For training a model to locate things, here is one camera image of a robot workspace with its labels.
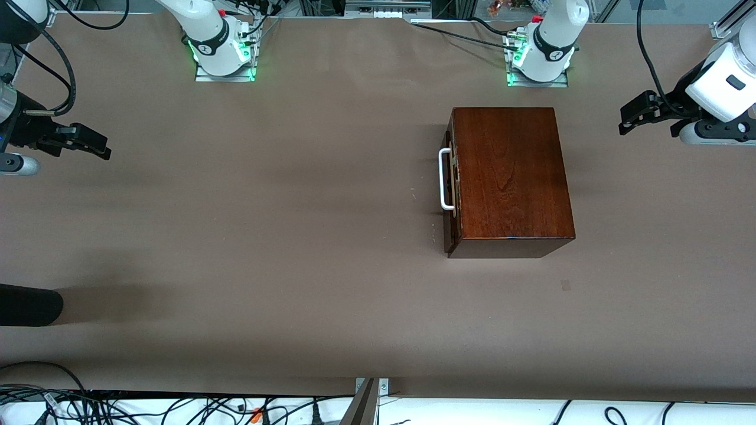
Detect wooden drawer with white handle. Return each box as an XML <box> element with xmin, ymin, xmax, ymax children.
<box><xmin>438</xmin><ymin>115</ymin><xmax>461</xmax><ymax>256</ymax></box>

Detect dark brown wooden cabinet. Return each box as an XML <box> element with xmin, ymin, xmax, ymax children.
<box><xmin>444</xmin><ymin>107</ymin><xmax>576</xmax><ymax>259</ymax></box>

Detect black cylindrical object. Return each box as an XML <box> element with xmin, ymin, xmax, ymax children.
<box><xmin>0</xmin><ymin>283</ymin><xmax>64</xmax><ymax>327</ymax></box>

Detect dark slanted bar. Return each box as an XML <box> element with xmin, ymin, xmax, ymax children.
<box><xmin>340</xmin><ymin>378</ymin><xmax>379</xmax><ymax>425</ymax></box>

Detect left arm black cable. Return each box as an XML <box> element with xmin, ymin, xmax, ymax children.
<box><xmin>637</xmin><ymin>0</ymin><xmax>680</xmax><ymax>116</ymax></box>

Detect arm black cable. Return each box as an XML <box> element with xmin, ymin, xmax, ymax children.
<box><xmin>637</xmin><ymin>0</ymin><xmax>680</xmax><ymax>116</ymax></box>
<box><xmin>12</xmin><ymin>0</ymin><xmax>129</xmax><ymax>116</ymax></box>

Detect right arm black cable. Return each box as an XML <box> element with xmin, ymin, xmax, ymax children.
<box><xmin>12</xmin><ymin>0</ymin><xmax>129</xmax><ymax>116</ymax></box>

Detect aluminium frame profile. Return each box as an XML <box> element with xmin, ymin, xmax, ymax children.
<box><xmin>711</xmin><ymin>0</ymin><xmax>756</xmax><ymax>41</ymax></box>

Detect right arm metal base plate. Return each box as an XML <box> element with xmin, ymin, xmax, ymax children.
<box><xmin>195</xmin><ymin>18</ymin><xmax>258</xmax><ymax>83</ymax></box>

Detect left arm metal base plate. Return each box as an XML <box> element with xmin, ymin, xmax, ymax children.
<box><xmin>505</xmin><ymin>31</ymin><xmax>569</xmax><ymax>88</ymax></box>

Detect long black table cable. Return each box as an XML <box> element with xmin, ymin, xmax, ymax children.
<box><xmin>410</xmin><ymin>17</ymin><xmax>526</xmax><ymax>51</ymax></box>

